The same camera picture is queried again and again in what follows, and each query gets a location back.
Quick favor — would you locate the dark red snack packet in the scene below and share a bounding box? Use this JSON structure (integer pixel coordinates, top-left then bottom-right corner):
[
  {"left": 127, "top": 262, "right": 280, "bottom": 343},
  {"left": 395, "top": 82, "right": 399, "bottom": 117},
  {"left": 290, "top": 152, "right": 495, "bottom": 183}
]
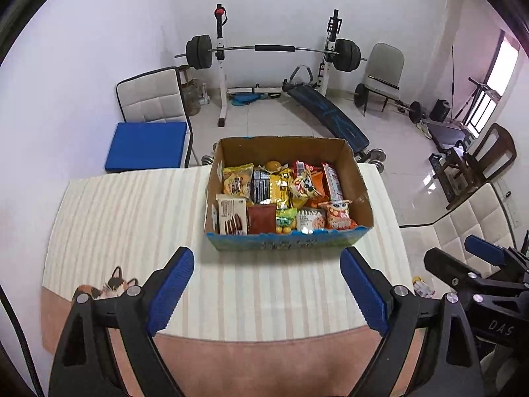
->
[{"left": 247, "top": 203, "right": 277, "bottom": 234}]

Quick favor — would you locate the metal dumbbell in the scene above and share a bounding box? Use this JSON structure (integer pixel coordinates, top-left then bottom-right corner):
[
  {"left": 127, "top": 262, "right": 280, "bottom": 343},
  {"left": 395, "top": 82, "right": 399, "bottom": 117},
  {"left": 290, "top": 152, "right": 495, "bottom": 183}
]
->
[
  {"left": 355, "top": 147, "right": 387, "bottom": 172},
  {"left": 201, "top": 143, "right": 220, "bottom": 167}
]

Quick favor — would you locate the clear water jug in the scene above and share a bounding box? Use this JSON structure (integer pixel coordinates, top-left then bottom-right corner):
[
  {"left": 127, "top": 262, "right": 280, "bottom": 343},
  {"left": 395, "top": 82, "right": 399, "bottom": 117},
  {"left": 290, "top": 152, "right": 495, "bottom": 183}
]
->
[{"left": 182, "top": 83, "right": 203, "bottom": 116}]

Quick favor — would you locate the green snack packet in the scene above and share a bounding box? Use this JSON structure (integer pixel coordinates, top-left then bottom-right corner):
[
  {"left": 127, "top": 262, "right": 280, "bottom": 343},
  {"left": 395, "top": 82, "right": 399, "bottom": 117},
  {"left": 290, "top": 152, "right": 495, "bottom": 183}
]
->
[{"left": 275, "top": 208, "right": 298, "bottom": 232}]

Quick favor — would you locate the yellow egg cake packet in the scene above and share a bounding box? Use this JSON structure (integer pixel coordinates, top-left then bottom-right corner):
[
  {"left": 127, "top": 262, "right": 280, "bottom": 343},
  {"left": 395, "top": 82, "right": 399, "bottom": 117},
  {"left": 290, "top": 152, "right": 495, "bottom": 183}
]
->
[{"left": 268, "top": 169, "right": 295, "bottom": 209}]

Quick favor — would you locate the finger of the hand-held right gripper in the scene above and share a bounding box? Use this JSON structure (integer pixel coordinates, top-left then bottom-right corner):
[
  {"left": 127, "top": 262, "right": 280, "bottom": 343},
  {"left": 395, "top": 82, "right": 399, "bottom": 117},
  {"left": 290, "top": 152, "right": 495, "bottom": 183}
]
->
[
  {"left": 464, "top": 234, "right": 529, "bottom": 276},
  {"left": 424, "top": 247, "right": 529, "bottom": 298}
]

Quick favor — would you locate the red white snack packet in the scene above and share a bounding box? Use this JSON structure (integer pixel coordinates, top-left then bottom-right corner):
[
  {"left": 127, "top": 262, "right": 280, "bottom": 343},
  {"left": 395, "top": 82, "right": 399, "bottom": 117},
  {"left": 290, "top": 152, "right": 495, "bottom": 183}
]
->
[{"left": 321, "top": 163, "right": 345, "bottom": 201}]

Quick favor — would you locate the barbell with black plates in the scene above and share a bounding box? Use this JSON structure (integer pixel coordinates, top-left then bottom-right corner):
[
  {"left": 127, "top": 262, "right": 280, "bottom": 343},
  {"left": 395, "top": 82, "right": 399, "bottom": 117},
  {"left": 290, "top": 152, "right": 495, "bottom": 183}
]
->
[{"left": 174, "top": 35, "right": 368, "bottom": 72}]

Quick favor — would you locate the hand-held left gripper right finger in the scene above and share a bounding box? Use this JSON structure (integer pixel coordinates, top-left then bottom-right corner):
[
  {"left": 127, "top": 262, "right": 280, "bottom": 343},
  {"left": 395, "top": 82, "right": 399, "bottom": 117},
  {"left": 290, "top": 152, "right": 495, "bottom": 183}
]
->
[{"left": 339, "top": 246, "right": 485, "bottom": 397}]

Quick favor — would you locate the small barbell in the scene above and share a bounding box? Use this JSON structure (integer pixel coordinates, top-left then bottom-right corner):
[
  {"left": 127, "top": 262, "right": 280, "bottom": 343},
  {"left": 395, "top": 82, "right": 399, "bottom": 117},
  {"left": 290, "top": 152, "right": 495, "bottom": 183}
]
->
[{"left": 354, "top": 83, "right": 428, "bottom": 124}]

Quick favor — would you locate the window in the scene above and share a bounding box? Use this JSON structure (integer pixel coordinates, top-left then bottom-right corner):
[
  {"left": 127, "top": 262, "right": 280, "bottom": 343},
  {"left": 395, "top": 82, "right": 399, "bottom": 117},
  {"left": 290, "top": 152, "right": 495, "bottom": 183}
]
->
[{"left": 471, "top": 29, "right": 520, "bottom": 133}]

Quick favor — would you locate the grey chair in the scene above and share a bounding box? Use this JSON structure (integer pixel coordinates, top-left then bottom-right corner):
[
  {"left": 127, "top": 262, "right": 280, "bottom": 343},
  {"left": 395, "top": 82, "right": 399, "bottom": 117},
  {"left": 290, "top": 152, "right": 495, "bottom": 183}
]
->
[{"left": 363, "top": 42, "right": 406, "bottom": 116}]

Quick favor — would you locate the plain orange snack packet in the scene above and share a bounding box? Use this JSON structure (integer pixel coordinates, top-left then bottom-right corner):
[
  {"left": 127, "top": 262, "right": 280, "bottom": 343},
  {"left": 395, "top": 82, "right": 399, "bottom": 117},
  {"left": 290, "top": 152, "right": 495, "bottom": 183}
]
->
[{"left": 308, "top": 165, "right": 331, "bottom": 207}]

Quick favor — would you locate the black speaker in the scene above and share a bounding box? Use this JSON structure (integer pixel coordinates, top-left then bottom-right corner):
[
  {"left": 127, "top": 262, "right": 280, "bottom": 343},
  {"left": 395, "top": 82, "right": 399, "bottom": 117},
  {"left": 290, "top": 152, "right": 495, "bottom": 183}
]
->
[{"left": 430, "top": 99, "right": 451, "bottom": 122}]

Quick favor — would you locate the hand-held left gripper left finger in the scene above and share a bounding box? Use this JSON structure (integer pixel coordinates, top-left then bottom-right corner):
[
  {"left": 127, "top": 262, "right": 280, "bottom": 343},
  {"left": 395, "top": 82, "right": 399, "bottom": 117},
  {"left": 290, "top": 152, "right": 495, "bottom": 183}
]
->
[{"left": 49, "top": 246, "right": 196, "bottom": 397}]

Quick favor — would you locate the white chocolate cookie packet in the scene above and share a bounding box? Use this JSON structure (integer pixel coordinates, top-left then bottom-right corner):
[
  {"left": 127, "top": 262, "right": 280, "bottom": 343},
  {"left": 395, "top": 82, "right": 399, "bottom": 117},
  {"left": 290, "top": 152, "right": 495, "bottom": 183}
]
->
[{"left": 216, "top": 194, "right": 249, "bottom": 236}]

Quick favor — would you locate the black sit-up bench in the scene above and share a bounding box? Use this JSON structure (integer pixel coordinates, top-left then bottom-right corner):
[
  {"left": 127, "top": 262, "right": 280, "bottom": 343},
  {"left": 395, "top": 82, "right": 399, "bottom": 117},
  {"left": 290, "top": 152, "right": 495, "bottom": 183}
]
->
[{"left": 282, "top": 65, "right": 370, "bottom": 162}]

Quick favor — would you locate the yellow printed snack packet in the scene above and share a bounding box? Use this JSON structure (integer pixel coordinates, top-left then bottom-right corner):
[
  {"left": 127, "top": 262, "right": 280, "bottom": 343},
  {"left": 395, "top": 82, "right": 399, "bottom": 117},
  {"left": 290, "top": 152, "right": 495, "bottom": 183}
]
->
[{"left": 288, "top": 169, "right": 323, "bottom": 209}]

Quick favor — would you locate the yellow packet dark picture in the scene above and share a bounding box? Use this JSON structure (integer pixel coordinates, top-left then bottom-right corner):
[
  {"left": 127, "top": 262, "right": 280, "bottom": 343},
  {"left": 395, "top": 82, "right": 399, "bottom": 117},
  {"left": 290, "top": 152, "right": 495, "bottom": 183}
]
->
[{"left": 223, "top": 163, "right": 254, "bottom": 199}]

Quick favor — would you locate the white quilted chair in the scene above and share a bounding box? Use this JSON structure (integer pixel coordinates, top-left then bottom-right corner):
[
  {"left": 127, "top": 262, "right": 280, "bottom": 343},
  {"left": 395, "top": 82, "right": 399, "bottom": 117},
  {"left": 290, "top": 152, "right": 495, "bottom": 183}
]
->
[
  {"left": 399, "top": 182, "right": 517, "bottom": 298},
  {"left": 116, "top": 66, "right": 195, "bottom": 170}
]

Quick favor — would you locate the blue cushion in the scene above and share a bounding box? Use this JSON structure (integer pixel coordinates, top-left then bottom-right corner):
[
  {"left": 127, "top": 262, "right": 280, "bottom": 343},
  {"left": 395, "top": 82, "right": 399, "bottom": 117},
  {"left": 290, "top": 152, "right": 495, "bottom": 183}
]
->
[{"left": 103, "top": 121, "right": 190, "bottom": 173}]

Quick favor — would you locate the black treadmill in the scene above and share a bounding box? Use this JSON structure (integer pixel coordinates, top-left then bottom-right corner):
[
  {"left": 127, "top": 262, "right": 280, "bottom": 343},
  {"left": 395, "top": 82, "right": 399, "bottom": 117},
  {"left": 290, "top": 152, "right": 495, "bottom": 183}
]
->
[{"left": 426, "top": 118, "right": 476, "bottom": 152}]

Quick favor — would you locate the black snack packet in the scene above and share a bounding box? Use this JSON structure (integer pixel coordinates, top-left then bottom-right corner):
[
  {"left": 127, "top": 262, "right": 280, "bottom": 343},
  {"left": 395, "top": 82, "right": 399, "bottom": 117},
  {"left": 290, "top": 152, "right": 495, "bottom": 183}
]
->
[{"left": 251, "top": 169, "right": 271, "bottom": 205}]

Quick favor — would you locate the dark wooden chair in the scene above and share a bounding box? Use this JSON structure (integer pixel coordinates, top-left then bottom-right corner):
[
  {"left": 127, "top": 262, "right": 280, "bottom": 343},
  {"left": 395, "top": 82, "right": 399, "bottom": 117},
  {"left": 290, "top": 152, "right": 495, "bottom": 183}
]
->
[{"left": 430, "top": 123, "right": 517, "bottom": 211}]

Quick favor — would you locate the white barbell rack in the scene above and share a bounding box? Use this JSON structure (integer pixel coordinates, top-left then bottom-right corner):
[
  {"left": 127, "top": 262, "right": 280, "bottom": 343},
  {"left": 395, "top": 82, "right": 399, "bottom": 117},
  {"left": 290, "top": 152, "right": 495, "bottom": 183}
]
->
[{"left": 213, "top": 4, "right": 344, "bottom": 127}]

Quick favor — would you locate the black cable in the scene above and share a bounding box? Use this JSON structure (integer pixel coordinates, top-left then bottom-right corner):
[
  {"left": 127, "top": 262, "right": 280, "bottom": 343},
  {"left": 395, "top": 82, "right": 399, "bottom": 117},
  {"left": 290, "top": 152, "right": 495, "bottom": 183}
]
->
[{"left": 0, "top": 285, "right": 45, "bottom": 397}]

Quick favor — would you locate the small snack packet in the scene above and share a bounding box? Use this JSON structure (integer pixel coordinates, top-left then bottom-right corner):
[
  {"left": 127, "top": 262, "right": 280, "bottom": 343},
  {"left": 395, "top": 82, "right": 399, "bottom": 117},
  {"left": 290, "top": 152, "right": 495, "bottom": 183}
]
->
[{"left": 412, "top": 275, "right": 435, "bottom": 298}]

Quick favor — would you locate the blue printed cardboard box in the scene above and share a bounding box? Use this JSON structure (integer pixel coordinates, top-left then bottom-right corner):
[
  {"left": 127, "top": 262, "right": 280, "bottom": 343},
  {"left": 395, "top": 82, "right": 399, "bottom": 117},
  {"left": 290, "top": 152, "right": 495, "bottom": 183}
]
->
[{"left": 204, "top": 134, "right": 375, "bottom": 253}]

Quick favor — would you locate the blue floor disc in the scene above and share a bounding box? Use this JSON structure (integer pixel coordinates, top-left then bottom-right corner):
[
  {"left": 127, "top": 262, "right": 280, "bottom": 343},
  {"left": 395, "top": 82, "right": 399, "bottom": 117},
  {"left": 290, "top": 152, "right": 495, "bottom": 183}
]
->
[{"left": 230, "top": 93, "right": 269, "bottom": 107}]

